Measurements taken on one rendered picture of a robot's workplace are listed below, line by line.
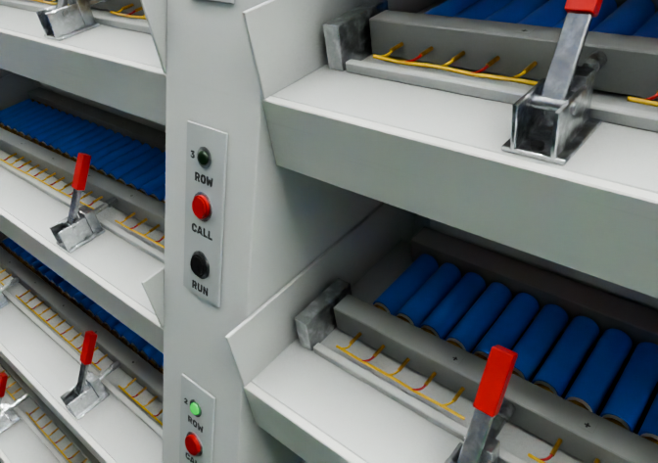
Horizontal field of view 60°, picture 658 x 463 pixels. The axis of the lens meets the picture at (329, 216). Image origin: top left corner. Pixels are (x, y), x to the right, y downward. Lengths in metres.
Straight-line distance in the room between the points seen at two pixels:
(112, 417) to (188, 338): 0.26
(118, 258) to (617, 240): 0.44
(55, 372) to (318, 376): 0.44
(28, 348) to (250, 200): 0.52
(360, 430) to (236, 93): 0.22
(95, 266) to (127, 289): 0.06
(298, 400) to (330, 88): 0.20
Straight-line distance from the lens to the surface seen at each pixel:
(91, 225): 0.62
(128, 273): 0.55
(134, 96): 0.47
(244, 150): 0.36
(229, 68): 0.36
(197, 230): 0.41
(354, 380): 0.41
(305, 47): 0.36
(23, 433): 1.01
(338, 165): 0.32
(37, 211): 0.71
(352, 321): 0.41
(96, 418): 0.71
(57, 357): 0.80
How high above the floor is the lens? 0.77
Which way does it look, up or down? 20 degrees down
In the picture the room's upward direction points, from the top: 6 degrees clockwise
